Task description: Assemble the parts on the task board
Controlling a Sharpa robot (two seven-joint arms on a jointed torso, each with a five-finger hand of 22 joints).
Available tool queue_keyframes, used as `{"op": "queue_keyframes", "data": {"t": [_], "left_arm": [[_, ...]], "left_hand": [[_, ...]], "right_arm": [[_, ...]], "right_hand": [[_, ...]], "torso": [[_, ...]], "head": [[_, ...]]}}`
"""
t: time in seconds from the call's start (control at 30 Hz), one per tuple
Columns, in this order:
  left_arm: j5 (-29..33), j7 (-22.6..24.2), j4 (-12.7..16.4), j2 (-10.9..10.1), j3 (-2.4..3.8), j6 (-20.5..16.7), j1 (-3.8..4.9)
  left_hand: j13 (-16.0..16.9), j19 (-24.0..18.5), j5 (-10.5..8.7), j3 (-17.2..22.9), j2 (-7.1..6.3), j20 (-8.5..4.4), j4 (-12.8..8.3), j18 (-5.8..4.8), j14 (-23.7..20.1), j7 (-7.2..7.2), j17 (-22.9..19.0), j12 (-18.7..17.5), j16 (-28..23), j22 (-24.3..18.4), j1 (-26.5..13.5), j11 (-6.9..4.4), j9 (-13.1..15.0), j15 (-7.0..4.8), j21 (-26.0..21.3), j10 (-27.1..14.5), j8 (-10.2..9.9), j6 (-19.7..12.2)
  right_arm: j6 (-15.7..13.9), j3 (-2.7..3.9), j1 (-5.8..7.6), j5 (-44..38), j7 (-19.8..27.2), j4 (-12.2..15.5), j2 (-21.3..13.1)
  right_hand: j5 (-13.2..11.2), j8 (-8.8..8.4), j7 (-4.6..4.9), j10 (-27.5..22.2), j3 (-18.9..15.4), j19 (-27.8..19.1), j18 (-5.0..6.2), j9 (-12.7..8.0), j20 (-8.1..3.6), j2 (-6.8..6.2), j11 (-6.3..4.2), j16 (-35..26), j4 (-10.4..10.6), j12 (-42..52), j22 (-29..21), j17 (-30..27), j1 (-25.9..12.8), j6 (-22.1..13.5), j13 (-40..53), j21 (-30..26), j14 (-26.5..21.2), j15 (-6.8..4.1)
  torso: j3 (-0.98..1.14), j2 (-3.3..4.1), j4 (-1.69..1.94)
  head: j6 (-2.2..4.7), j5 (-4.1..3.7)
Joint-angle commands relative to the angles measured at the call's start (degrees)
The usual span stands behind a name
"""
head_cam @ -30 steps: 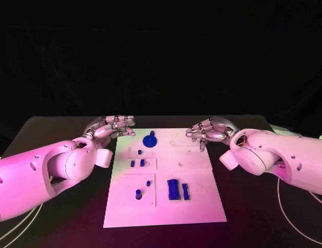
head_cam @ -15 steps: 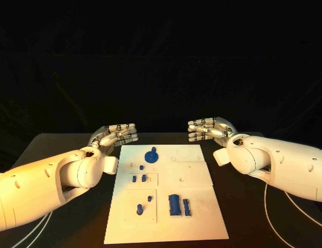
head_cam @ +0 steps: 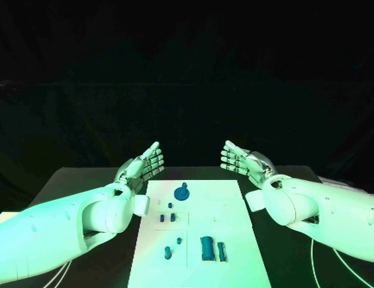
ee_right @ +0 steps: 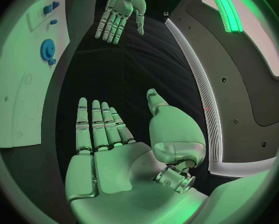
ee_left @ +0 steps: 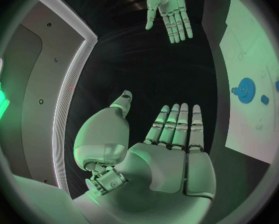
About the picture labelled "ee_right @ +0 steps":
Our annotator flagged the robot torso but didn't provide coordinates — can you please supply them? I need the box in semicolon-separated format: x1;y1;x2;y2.
164;0;279;178

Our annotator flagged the white task board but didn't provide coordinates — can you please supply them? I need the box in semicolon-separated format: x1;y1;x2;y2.
0;0;72;148

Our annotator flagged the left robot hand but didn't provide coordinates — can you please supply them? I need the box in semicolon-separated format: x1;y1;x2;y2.
94;0;147;45

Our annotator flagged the glowing light bar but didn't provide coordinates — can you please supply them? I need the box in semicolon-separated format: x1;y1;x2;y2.
210;0;245;34

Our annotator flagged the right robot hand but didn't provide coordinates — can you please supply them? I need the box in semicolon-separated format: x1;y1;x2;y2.
65;88;209;224

